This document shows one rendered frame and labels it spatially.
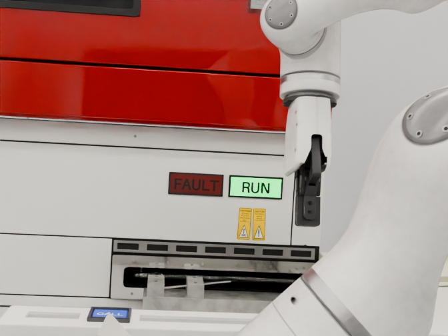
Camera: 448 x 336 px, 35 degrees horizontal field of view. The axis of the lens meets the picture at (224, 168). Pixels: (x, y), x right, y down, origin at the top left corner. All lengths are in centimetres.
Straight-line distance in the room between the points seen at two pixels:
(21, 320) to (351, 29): 241
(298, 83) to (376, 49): 221
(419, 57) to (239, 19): 180
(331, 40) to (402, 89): 221
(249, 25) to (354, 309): 97
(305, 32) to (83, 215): 79
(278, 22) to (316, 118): 14
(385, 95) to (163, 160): 178
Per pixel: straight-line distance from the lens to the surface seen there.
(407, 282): 63
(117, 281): 156
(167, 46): 150
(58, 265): 158
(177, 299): 146
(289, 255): 158
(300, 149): 94
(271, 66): 151
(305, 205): 97
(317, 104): 96
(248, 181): 155
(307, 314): 64
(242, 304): 147
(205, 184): 154
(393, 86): 318
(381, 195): 64
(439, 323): 108
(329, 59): 99
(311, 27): 92
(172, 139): 154
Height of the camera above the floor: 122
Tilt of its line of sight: 3 degrees down
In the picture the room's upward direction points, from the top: 3 degrees clockwise
